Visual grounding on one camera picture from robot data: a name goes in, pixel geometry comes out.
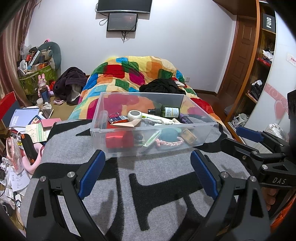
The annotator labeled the colourful patchwork quilt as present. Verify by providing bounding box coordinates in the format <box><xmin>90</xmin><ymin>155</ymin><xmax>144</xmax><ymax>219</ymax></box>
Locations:
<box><xmin>68</xmin><ymin>56</ymin><xmax>223</xmax><ymax>125</ymax></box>

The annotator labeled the brown 4B eraser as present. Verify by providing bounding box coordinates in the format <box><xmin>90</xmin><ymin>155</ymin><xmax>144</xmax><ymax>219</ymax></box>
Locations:
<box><xmin>180</xmin><ymin>129</ymin><xmax>197</xmax><ymax>145</ymax></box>

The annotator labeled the blue card pack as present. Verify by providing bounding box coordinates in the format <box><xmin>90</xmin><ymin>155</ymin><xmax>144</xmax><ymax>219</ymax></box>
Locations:
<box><xmin>108</xmin><ymin>113</ymin><xmax>129</xmax><ymax>125</ymax></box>

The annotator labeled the wall mounted monitor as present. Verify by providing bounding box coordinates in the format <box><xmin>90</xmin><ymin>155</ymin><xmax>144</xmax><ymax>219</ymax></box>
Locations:
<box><xmin>95</xmin><ymin>0</ymin><xmax>152</xmax><ymax>32</ymax></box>

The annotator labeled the green storage basket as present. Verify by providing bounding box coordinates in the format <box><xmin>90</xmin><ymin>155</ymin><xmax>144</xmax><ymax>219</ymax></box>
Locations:
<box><xmin>19</xmin><ymin>65</ymin><xmax>57</xmax><ymax>95</ymax></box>

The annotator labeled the pink box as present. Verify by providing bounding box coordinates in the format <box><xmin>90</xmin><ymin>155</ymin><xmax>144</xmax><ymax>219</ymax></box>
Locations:
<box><xmin>41</xmin><ymin>118</ymin><xmax>61</xmax><ymax>128</ymax></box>

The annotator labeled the white bandage tape roll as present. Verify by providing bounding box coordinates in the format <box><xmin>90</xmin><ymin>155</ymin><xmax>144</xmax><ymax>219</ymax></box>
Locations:
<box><xmin>127</xmin><ymin>110</ymin><xmax>142</xmax><ymax>121</ymax></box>

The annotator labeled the dark green spray bottle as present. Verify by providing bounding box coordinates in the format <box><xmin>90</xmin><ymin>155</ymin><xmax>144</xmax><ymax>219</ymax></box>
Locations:
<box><xmin>147</xmin><ymin>106</ymin><xmax>180</xmax><ymax>118</ymax></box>

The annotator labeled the dark purple clothing pile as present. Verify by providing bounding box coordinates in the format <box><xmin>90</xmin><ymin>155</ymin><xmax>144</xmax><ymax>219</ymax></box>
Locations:
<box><xmin>53</xmin><ymin>67</ymin><xmax>87</xmax><ymax>105</ymax></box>

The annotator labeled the pink bunny toy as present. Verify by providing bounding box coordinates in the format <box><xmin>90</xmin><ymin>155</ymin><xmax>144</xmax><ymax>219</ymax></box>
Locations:
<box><xmin>38</xmin><ymin>73</ymin><xmax>50</xmax><ymax>103</ymax></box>

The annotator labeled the black clothing on quilt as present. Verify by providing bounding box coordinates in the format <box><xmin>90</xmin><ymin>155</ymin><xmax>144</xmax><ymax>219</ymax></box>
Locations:
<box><xmin>139</xmin><ymin>78</ymin><xmax>186</xmax><ymax>95</ymax></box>

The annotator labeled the wooden door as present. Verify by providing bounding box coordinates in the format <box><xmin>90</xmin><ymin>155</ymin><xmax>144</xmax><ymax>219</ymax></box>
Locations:
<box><xmin>218</xmin><ymin>16</ymin><xmax>256</xmax><ymax>98</ymax></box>

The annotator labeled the pale green tube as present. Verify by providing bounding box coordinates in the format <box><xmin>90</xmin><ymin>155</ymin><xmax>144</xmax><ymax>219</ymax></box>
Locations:
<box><xmin>139</xmin><ymin>130</ymin><xmax>161</xmax><ymax>153</ymax></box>

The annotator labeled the striped pink curtain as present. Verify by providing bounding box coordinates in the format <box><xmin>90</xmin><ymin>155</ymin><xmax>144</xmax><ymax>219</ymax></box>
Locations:
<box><xmin>1</xmin><ymin>1</ymin><xmax>39</xmax><ymax>106</ymax></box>

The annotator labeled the pink braided rope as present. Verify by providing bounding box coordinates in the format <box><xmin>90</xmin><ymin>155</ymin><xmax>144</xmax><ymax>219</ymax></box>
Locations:
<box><xmin>154</xmin><ymin>136</ymin><xmax>185</xmax><ymax>148</ymax></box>

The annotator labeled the teal tape roll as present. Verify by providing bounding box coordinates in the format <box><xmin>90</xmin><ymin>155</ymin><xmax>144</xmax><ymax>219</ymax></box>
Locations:
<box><xmin>159</xmin><ymin>128</ymin><xmax>182</xmax><ymax>142</ymax></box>

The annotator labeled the purple bottle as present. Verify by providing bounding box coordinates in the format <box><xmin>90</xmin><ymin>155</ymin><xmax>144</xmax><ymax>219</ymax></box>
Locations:
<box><xmin>179</xmin><ymin>113</ymin><xmax>193</xmax><ymax>124</ymax></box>

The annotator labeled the grey neck pillow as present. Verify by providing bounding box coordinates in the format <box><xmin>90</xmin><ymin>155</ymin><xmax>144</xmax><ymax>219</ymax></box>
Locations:
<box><xmin>38</xmin><ymin>41</ymin><xmax>61</xmax><ymax>71</ymax></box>

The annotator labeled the wooden shelf unit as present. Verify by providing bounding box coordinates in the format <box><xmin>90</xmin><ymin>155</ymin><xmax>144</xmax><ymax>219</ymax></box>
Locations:
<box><xmin>225</xmin><ymin>1</ymin><xmax>276</xmax><ymax>143</ymax></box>

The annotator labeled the white tube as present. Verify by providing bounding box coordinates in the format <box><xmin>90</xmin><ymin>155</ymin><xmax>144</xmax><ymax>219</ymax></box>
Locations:
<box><xmin>142</xmin><ymin>114</ymin><xmax>174</xmax><ymax>125</ymax></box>

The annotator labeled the blue white book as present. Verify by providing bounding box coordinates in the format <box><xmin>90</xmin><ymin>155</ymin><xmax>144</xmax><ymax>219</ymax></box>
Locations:
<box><xmin>9</xmin><ymin>108</ymin><xmax>40</xmax><ymax>128</ymax></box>

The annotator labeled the red box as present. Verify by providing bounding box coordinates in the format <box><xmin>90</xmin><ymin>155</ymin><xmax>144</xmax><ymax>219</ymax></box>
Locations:
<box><xmin>105</xmin><ymin>131</ymin><xmax>134</xmax><ymax>149</ymax></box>
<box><xmin>0</xmin><ymin>91</ymin><xmax>18</xmax><ymax>119</ymax></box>

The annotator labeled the clear plastic storage box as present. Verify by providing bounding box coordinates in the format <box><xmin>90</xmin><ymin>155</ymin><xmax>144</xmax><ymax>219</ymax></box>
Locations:
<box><xmin>90</xmin><ymin>92</ymin><xmax>217</xmax><ymax>158</ymax></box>

